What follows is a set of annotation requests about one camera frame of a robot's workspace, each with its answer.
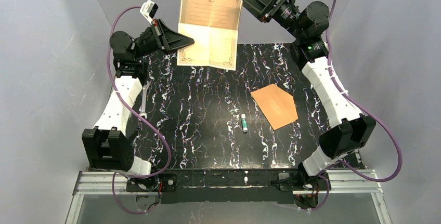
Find tan lined letter paper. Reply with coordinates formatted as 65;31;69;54
177;0;242;71

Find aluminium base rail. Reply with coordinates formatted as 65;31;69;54
72;169;384;196

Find brown paper envelope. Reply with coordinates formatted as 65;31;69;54
251;84;299;130

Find green white glue stick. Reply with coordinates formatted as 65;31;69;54
240;114;248;134

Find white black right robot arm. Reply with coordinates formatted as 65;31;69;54
242;0;376;178

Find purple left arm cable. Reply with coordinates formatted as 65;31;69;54
106;6;173;215

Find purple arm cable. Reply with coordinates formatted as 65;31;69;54
294;0;404;213
106;6;173;215

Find silver open-end wrench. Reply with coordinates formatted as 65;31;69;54
139;81;150;119

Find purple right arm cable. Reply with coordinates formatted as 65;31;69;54
294;0;404;213

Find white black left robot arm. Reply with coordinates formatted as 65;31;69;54
82;19;194;176

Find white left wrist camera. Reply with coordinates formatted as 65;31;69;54
139;0;159;24

